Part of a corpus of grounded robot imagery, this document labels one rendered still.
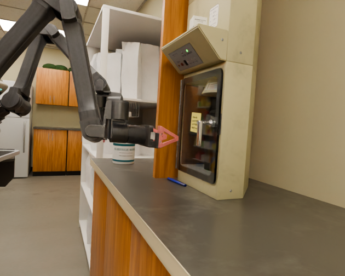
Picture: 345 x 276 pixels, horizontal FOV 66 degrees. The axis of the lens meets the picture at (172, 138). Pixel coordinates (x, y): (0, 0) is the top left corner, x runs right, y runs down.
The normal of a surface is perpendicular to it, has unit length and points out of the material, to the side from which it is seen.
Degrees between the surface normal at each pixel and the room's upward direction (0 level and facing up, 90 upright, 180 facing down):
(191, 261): 0
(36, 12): 89
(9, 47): 82
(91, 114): 80
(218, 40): 90
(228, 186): 90
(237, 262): 0
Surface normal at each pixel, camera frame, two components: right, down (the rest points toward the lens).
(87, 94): 0.18, -0.13
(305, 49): -0.91, -0.04
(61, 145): 0.40, 0.07
